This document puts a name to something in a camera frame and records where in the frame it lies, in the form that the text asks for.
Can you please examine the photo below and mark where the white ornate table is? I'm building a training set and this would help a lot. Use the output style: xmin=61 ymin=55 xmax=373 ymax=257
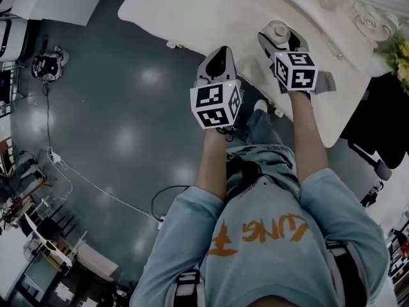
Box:
xmin=117 ymin=0 xmax=409 ymax=149

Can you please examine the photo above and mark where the white flat board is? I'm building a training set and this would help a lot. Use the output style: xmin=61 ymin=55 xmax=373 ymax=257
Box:
xmin=23 ymin=212 xmax=74 ymax=269

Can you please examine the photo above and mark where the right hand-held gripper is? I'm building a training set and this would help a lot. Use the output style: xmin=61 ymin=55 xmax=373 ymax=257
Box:
xmin=258 ymin=30 xmax=320 ymax=92

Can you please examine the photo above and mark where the small desk fan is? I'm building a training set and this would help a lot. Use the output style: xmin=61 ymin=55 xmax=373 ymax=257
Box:
xmin=22 ymin=239 xmax=44 ymax=264

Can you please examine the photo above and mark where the large white and black machine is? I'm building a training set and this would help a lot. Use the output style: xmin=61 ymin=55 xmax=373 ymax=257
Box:
xmin=0 ymin=16 xmax=30 ymax=61

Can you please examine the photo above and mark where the person's pale jeans leg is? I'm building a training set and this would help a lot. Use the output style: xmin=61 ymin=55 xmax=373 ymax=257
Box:
xmin=225 ymin=109 xmax=298 ymax=185

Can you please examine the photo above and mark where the small white cup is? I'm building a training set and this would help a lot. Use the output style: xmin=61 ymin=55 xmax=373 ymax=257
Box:
xmin=267 ymin=20 xmax=291 ymax=49

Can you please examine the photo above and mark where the black and white harness strap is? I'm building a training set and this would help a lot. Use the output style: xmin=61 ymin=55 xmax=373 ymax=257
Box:
xmin=325 ymin=240 xmax=368 ymax=307
xmin=174 ymin=269 xmax=201 ymax=307

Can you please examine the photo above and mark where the looped black floor cable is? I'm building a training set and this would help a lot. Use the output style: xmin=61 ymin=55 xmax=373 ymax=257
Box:
xmin=150 ymin=184 xmax=193 ymax=222

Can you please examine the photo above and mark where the grey flat pouch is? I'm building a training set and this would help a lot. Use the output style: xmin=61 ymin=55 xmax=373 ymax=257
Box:
xmin=279 ymin=70 xmax=337 ymax=95

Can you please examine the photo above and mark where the person's left forearm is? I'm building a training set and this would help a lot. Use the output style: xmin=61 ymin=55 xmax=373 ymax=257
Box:
xmin=194 ymin=127 xmax=233 ymax=201

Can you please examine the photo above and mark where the black gadget with cables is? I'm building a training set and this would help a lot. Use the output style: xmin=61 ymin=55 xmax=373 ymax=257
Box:
xmin=360 ymin=180 xmax=385 ymax=208

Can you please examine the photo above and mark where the thin black floor cable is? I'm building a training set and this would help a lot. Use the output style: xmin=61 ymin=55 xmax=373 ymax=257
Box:
xmin=42 ymin=81 xmax=52 ymax=150

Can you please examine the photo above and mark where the light blue sweatshirt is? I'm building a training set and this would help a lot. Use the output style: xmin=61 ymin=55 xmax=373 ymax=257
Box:
xmin=128 ymin=168 xmax=389 ymax=307

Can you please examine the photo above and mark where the white cabinet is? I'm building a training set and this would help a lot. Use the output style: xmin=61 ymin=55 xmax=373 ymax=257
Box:
xmin=29 ymin=0 xmax=111 ymax=28

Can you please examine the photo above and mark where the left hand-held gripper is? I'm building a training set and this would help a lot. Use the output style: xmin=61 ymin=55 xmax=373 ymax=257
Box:
xmin=190 ymin=45 xmax=245 ymax=130

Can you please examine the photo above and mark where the black office chair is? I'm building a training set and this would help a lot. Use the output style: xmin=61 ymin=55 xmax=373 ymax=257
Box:
xmin=339 ymin=72 xmax=409 ymax=182

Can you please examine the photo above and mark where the long white floor cable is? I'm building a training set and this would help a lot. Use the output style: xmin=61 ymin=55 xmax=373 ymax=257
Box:
xmin=59 ymin=158 xmax=164 ymax=227

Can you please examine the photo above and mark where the person's right forearm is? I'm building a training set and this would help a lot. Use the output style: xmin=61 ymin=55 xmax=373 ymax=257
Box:
xmin=288 ymin=90 xmax=328 ymax=185

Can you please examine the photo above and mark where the white gadget with cables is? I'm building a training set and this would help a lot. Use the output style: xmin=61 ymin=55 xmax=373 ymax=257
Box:
xmin=31 ymin=45 xmax=70 ymax=83

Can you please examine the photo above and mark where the yellow flower bouquet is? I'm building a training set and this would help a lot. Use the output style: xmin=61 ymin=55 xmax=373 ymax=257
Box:
xmin=381 ymin=31 xmax=409 ymax=94

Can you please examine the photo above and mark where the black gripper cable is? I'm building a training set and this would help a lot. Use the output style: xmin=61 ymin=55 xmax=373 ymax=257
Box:
xmin=215 ymin=126 xmax=238 ymax=144

